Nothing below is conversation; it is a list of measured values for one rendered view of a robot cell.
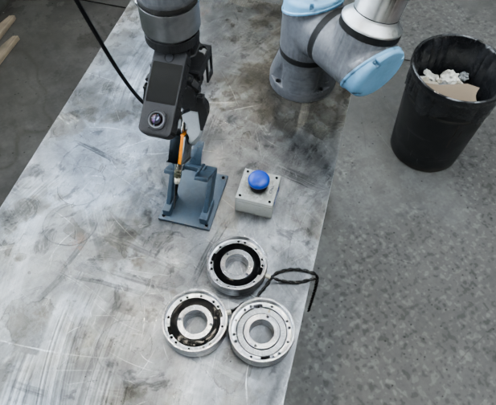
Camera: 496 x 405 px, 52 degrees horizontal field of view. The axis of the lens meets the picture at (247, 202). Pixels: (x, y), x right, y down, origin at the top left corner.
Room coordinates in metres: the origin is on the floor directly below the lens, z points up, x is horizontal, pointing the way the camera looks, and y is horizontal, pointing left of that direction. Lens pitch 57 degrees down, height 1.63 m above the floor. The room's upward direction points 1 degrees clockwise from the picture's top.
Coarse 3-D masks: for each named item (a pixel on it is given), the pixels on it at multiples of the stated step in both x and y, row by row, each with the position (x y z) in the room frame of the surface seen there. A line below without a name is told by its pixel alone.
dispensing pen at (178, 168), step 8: (184, 128) 0.53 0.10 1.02; (176, 136) 0.51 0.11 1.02; (184, 136) 0.52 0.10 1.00; (176, 144) 0.50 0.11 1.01; (176, 152) 0.50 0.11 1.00; (168, 160) 0.49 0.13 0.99; (176, 160) 0.49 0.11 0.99; (176, 168) 0.49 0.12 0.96; (176, 176) 0.48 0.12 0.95; (176, 184) 0.48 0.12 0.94; (176, 192) 0.47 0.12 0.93
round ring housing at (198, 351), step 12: (192, 288) 0.34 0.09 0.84; (216, 300) 0.32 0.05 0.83; (168, 312) 0.30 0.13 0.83; (192, 312) 0.30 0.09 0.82; (204, 312) 0.30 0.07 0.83; (168, 324) 0.28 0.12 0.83; (180, 324) 0.28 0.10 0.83; (168, 336) 0.26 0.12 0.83; (192, 336) 0.26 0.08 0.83; (216, 336) 0.26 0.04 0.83; (180, 348) 0.24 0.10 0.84; (192, 348) 0.24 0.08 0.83; (204, 348) 0.24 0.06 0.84; (216, 348) 0.25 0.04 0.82
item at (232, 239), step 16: (224, 240) 0.43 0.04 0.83; (240, 240) 0.43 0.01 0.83; (208, 256) 0.40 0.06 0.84; (224, 256) 0.40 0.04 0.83; (240, 256) 0.41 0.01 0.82; (208, 272) 0.37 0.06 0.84; (224, 272) 0.37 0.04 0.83; (224, 288) 0.34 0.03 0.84; (240, 288) 0.34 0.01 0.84; (256, 288) 0.35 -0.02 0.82
